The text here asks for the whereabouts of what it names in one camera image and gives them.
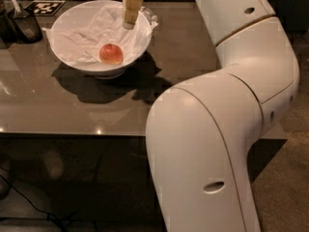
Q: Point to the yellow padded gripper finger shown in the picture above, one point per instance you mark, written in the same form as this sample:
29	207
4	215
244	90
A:
130	12

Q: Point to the red apple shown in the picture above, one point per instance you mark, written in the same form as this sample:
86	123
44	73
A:
111	54

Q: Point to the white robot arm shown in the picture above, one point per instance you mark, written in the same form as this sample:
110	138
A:
199	132

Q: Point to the white bowl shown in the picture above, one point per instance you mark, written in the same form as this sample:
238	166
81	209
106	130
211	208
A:
90	39

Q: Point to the white paper liner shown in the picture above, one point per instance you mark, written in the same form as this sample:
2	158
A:
87	36

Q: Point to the black white marker tag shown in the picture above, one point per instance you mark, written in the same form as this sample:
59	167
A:
45	7

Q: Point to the black cup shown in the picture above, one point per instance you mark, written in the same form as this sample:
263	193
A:
26	26

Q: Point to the white handled utensil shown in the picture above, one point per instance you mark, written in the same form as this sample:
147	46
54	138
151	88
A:
17	9

